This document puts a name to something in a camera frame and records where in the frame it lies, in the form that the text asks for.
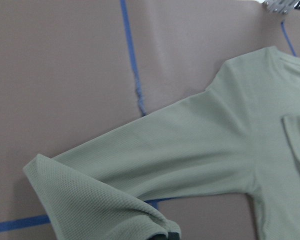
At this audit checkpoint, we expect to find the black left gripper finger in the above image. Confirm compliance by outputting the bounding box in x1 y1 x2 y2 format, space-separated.
149 232 181 240

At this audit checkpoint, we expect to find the sage green long-sleeve shirt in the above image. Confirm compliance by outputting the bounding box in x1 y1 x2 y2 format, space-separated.
23 46 300 240

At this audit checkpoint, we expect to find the aluminium frame post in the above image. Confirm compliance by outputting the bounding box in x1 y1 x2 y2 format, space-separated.
262 0 300 15

